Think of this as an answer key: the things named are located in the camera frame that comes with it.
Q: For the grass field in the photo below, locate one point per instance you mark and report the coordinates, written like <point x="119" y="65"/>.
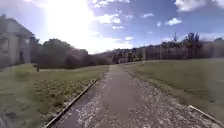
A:
<point x="186" y="75"/>

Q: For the grey gravel path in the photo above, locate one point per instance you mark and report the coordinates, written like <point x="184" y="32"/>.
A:
<point x="121" y="96"/>

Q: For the grass verge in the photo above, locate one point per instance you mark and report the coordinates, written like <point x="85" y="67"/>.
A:
<point x="30" y="93"/>

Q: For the dense dark bushes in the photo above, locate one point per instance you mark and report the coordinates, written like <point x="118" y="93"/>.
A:
<point x="60" y="55"/>

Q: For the wood of trees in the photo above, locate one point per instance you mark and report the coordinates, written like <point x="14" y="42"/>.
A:
<point x="166" y="50"/>

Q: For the wooden path edging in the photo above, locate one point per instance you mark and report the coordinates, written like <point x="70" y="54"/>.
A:
<point x="71" y="103"/>
<point x="206" y="115"/>

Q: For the pale building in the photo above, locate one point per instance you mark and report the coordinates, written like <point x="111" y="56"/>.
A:
<point x="15" y="45"/>

